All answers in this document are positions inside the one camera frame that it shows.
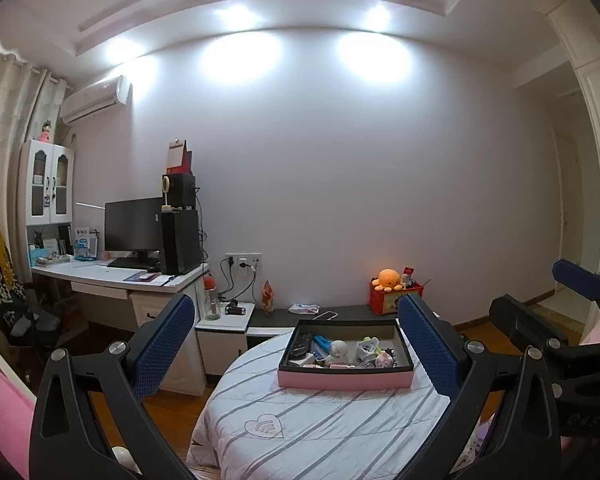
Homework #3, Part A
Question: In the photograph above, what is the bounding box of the silver helmet astronaut figure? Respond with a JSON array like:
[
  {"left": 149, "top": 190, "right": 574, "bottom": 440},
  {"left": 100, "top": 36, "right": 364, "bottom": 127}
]
[{"left": 325, "top": 339, "right": 350, "bottom": 366}]

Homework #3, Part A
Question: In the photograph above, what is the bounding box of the pink blanket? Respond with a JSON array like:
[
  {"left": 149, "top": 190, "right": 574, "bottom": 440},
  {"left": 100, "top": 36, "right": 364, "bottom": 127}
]
[{"left": 0, "top": 369, "right": 35, "bottom": 479}]

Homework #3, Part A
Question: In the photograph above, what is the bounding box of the white pink cat figurine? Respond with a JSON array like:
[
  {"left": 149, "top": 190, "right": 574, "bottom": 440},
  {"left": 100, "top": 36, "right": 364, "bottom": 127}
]
[{"left": 374, "top": 351, "right": 393, "bottom": 368}]

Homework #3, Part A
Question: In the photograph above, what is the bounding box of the red cartoon storage box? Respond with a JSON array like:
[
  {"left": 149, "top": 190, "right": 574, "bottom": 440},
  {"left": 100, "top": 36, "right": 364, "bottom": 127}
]
[{"left": 368, "top": 283, "right": 425, "bottom": 316}]

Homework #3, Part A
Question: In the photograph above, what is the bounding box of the orange octopus plush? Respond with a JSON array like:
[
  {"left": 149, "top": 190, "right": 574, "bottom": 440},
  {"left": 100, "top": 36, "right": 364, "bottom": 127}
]
[{"left": 370, "top": 269, "right": 404, "bottom": 292}]

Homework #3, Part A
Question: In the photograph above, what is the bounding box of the pink black storage box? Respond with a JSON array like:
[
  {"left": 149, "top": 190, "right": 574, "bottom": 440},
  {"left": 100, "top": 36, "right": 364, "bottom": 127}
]
[{"left": 277, "top": 320, "right": 415, "bottom": 391}]

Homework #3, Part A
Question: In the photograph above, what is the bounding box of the blue highlighter marker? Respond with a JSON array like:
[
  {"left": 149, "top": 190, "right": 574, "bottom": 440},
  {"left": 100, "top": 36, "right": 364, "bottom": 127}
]
[{"left": 312, "top": 335, "right": 332, "bottom": 358}]

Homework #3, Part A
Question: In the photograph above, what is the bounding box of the black office chair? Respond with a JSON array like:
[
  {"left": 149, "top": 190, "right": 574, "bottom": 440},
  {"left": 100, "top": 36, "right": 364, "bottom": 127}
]
[{"left": 0, "top": 222, "right": 64, "bottom": 376}]

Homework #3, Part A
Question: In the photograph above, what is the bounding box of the white power adapter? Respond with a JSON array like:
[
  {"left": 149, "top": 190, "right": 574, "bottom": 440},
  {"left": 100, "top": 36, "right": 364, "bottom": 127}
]
[{"left": 288, "top": 353, "right": 315, "bottom": 367}]

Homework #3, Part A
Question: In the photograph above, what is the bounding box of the black remote control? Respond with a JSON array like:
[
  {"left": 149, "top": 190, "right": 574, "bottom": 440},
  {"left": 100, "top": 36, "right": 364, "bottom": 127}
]
[{"left": 289, "top": 333, "right": 313, "bottom": 360}]

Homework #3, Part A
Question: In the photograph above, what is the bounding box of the tissue packet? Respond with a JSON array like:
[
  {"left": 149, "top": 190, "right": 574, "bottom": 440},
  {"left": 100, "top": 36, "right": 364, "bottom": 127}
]
[{"left": 288, "top": 304, "right": 321, "bottom": 316}]

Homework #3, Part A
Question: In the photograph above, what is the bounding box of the white computer desk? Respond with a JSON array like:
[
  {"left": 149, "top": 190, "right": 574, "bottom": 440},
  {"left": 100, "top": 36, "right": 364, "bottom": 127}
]
[{"left": 31, "top": 260, "right": 208, "bottom": 396}]

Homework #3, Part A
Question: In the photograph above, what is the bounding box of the white striped quilt cover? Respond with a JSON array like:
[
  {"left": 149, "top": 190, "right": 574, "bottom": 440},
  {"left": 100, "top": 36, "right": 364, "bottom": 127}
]
[{"left": 185, "top": 331, "right": 491, "bottom": 480}]

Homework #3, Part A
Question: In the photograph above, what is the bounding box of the black keyboard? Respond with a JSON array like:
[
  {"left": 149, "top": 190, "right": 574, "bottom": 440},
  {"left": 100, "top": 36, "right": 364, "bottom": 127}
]
[{"left": 107, "top": 257, "right": 160, "bottom": 272}]

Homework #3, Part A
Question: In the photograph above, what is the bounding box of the low black white cabinet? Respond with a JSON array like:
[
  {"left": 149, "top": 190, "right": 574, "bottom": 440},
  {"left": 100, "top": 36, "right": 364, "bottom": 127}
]
[{"left": 195, "top": 304, "right": 377, "bottom": 376}]

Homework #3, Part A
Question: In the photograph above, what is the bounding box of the red cap water bottle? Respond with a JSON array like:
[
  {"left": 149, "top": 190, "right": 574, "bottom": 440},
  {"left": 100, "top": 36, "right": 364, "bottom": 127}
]
[{"left": 204, "top": 274, "right": 221, "bottom": 321}]

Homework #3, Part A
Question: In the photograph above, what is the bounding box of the black computer monitor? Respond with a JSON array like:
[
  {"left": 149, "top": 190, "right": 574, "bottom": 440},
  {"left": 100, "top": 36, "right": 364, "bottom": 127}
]
[{"left": 104, "top": 197, "right": 162, "bottom": 260}]

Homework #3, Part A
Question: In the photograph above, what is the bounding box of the black computer tower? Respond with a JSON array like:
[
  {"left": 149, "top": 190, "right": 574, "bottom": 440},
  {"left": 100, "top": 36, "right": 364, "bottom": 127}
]
[{"left": 160, "top": 209, "right": 202, "bottom": 275}]

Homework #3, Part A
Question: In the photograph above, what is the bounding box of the black speaker box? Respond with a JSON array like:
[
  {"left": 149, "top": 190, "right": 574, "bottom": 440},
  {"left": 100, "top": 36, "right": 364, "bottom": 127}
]
[{"left": 162, "top": 174, "right": 197, "bottom": 209}]

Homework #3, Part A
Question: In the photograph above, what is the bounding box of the white glass door cabinet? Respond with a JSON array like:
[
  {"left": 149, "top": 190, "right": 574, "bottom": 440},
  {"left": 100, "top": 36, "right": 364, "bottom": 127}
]
[{"left": 18, "top": 140, "right": 74, "bottom": 226}]

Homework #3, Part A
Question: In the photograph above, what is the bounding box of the red desk calendar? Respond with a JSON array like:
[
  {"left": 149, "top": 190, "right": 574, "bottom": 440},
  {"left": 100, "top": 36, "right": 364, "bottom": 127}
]
[{"left": 166, "top": 139, "right": 193, "bottom": 174}]

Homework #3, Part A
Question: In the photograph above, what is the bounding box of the pink doll on cabinet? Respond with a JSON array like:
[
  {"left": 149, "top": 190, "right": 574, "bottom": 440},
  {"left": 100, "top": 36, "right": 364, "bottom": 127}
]
[{"left": 38, "top": 120, "right": 52, "bottom": 143}]

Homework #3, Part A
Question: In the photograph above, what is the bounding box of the beige window curtain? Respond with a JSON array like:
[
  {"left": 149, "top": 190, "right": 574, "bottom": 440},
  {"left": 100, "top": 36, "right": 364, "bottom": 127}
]
[{"left": 0, "top": 34, "right": 69, "bottom": 241}]

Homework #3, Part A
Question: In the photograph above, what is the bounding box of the white wall power outlet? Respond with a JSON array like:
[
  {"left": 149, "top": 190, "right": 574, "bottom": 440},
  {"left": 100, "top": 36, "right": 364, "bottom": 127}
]
[{"left": 225, "top": 252, "right": 262, "bottom": 272}]

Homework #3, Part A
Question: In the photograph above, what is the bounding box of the white wall air conditioner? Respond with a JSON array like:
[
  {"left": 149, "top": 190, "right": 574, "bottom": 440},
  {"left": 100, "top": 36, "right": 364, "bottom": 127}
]
[{"left": 59, "top": 75, "right": 132, "bottom": 126}]

